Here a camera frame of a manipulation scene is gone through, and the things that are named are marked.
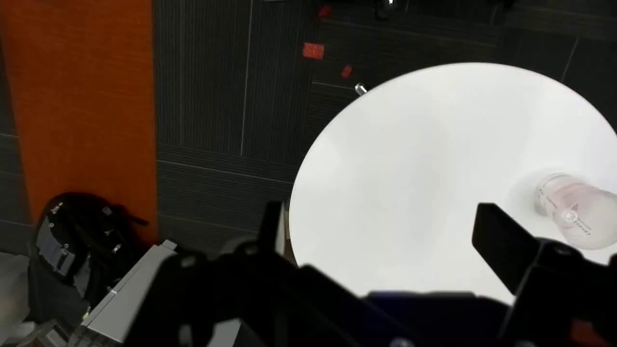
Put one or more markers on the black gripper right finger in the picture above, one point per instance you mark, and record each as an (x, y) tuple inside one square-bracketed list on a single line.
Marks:
[(508, 249)]

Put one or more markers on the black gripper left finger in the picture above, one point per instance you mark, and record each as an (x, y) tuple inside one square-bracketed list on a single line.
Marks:
[(270, 234)]

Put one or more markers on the clear plastic cup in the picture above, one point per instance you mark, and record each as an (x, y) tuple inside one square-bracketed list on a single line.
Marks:
[(585, 215)]

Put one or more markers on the round white table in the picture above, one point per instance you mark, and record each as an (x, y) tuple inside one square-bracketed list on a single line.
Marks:
[(388, 191)]

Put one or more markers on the black backpack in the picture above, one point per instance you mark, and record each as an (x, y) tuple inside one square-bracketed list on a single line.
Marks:
[(81, 247)]

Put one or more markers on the orange wall panel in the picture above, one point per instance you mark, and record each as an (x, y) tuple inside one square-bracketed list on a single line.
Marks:
[(81, 85)]

